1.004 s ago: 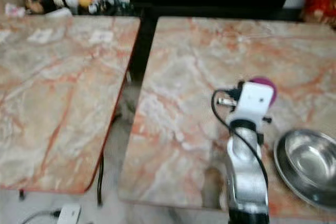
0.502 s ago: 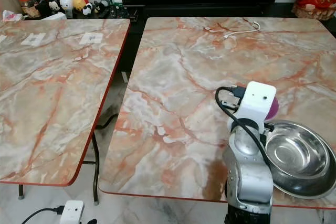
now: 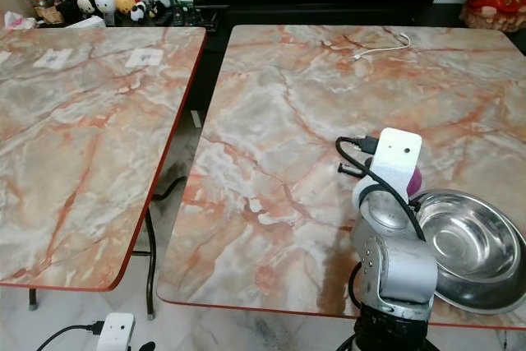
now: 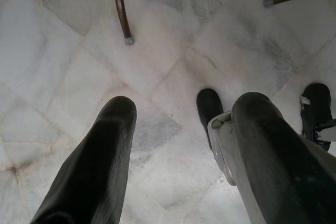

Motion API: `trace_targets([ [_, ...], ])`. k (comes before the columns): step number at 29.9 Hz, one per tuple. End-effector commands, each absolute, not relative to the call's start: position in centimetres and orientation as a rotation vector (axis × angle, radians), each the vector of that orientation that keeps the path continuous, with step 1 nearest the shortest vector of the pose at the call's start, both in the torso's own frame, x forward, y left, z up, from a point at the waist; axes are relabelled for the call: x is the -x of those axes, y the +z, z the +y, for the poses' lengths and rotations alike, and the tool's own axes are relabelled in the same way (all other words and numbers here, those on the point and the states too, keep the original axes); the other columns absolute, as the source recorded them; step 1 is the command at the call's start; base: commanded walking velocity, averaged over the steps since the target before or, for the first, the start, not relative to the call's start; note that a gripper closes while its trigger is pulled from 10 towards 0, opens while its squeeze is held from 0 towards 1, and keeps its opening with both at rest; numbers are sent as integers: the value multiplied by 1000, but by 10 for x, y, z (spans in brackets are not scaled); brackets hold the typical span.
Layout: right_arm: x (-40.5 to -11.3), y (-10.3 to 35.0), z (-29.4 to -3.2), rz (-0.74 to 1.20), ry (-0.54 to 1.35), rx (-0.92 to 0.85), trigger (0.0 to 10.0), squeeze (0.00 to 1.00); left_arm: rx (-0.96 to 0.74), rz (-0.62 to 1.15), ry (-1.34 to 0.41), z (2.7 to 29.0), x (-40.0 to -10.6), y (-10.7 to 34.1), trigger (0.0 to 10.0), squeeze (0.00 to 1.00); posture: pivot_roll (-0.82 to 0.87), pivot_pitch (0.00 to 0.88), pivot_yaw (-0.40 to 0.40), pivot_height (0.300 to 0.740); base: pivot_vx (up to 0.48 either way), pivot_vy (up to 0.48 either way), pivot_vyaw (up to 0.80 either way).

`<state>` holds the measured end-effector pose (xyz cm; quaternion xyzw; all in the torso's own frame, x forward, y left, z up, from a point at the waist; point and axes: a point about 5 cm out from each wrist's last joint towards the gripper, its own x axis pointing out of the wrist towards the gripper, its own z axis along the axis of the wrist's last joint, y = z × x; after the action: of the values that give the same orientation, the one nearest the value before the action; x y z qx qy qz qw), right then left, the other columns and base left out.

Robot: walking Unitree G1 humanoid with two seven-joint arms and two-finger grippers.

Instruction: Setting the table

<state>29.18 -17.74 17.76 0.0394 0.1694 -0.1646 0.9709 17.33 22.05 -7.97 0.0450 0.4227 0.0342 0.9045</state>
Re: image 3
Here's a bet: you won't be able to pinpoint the purple round object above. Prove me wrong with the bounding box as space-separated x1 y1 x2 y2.
406 167 423 197

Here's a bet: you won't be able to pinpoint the stainless steel bowl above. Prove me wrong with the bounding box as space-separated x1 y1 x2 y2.
411 189 526 316

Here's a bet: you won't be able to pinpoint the black television cabinet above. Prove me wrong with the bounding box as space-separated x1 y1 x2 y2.
173 2 526 38

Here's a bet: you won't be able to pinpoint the pink white packet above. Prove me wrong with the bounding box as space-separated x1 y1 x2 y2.
3 10 39 32

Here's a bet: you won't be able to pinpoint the white paper label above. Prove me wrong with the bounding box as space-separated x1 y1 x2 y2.
34 48 74 71
125 48 164 69

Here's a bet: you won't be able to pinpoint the red lidded jar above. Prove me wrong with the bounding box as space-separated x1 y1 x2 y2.
28 0 61 25

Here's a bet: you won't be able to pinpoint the small panda figurine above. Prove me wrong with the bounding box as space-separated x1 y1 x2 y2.
130 2 150 24

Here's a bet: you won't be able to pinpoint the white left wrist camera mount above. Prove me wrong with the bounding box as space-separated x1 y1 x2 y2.
96 312 136 351

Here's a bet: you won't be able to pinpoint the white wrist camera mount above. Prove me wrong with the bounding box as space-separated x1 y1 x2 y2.
96 312 136 351
372 127 423 196

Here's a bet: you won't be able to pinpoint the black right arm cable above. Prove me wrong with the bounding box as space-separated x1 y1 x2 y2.
335 136 428 243

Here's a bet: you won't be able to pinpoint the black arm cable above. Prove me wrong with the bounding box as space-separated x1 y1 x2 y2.
335 136 428 243
37 321 105 351

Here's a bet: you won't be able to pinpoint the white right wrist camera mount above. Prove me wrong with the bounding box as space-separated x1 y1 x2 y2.
372 127 423 196

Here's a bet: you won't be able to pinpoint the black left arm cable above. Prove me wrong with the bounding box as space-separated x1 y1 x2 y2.
37 321 105 351

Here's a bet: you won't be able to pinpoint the white charging cable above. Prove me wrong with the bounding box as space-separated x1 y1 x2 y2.
351 31 413 62

